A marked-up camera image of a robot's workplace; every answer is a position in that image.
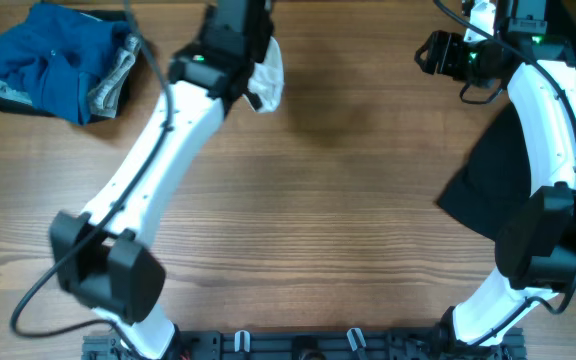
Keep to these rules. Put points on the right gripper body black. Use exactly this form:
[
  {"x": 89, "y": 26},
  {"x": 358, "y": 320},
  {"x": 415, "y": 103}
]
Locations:
[{"x": 444, "y": 53}]

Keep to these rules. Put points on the white t-shirt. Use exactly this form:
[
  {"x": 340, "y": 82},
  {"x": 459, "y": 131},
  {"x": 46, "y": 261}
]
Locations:
[{"x": 265, "y": 86}]

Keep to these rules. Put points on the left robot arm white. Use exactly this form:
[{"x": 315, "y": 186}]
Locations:
[{"x": 102, "y": 256}]

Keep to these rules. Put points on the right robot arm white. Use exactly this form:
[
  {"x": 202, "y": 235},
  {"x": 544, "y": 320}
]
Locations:
[{"x": 507, "y": 47}]

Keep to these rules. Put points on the black t-shirt with logo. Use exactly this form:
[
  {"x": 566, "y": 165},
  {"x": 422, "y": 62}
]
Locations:
[{"x": 494, "y": 182}]

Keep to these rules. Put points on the light denim garment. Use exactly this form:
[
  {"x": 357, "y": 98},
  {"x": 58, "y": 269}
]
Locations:
[{"x": 104, "y": 98}]

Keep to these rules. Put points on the blue polo shirt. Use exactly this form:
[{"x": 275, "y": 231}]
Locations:
[{"x": 57, "y": 55}]

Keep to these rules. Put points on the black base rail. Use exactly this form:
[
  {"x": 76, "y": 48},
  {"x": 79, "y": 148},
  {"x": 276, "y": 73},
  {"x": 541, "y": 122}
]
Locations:
[{"x": 393, "y": 344}]

